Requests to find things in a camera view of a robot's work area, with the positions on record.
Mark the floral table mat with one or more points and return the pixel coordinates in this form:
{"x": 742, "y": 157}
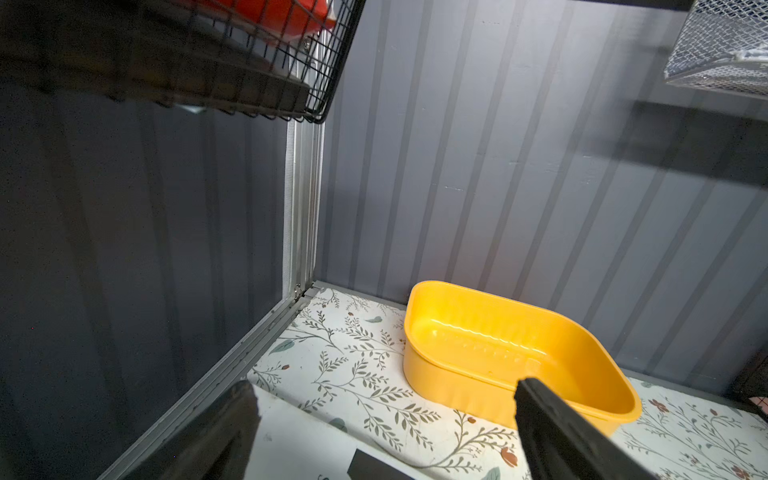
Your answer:
{"x": 345, "y": 359}

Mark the white interior design book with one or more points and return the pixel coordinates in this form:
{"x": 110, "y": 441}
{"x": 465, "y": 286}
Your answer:
{"x": 291, "y": 444}

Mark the white mesh wall basket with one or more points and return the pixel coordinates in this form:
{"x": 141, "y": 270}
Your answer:
{"x": 722, "y": 47}

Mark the red folder in basket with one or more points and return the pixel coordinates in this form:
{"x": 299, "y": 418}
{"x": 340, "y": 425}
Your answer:
{"x": 286, "y": 19}

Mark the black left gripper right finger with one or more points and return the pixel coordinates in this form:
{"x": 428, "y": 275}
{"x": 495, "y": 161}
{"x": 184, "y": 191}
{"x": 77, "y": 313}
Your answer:
{"x": 560, "y": 444}

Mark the yellow plastic storage box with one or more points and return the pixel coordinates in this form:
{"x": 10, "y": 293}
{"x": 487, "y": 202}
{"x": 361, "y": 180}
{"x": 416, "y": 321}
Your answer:
{"x": 468, "y": 350}

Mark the black wire wall basket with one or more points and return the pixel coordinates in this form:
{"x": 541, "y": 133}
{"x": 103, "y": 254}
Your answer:
{"x": 168, "y": 53}

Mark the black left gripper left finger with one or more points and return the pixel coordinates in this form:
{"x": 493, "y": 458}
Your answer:
{"x": 216, "y": 444}

